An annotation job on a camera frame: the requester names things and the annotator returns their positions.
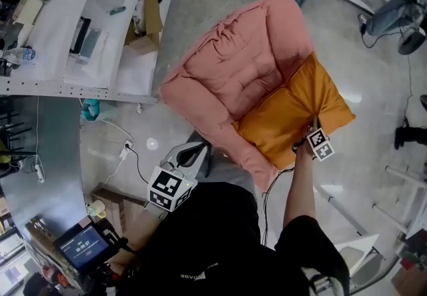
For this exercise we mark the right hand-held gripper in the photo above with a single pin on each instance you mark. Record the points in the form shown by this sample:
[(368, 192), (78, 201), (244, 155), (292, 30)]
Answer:
[(319, 144)]

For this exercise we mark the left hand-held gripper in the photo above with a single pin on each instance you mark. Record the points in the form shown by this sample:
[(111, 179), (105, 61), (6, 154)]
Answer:
[(168, 188)]

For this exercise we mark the orange cushion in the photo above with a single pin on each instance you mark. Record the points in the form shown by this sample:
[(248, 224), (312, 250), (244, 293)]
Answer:
[(287, 118)]

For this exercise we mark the pink padded seat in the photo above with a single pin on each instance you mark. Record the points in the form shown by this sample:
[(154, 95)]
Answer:
[(233, 64)]

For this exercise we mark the person's right forearm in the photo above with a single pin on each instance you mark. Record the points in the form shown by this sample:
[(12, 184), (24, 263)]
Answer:
[(300, 188)]

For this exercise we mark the white round floor disc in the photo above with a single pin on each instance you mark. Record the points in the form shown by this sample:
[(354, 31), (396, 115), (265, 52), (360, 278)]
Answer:
[(152, 144)]

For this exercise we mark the white power strip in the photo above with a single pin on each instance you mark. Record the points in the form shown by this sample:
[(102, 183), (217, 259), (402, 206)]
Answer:
[(40, 173), (126, 151)]

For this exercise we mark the wooden crate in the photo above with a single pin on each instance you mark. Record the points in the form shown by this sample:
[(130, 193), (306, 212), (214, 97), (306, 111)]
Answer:
[(116, 208)]

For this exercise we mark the person's black t-shirt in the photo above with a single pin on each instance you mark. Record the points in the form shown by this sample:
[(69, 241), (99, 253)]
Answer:
[(213, 241)]

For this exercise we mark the yellow mug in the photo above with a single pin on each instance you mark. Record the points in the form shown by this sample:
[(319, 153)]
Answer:
[(96, 209)]

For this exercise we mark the black round chair base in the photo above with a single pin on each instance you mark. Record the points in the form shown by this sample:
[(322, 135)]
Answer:
[(411, 42)]

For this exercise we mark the open cardboard box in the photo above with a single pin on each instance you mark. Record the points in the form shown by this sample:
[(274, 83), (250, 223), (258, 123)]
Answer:
[(148, 28)]

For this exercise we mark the black screen with timer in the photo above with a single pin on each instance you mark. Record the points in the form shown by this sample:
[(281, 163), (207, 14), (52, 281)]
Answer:
[(85, 249)]

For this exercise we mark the grey-green flat panel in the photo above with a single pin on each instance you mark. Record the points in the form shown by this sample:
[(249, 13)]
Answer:
[(90, 43)]

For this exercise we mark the teal phone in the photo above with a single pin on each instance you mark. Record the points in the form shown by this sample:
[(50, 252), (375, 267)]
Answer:
[(118, 10)]

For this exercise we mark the black tablet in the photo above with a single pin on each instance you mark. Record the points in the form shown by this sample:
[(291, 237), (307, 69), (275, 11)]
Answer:
[(80, 34)]

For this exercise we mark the white shelving bench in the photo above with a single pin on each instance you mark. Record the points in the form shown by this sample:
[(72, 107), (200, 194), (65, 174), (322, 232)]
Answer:
[(63, 28)]

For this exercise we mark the clear plastic water bottle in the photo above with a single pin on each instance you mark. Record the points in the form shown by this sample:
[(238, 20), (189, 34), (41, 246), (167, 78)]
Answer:
[(20, 54)]

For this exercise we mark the beige box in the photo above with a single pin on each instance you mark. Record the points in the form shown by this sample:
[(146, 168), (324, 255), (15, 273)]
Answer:
[(28, 8)]

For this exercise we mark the white metal frame stool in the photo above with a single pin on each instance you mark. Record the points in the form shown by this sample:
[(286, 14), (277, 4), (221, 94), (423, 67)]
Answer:
[(408, 194)]

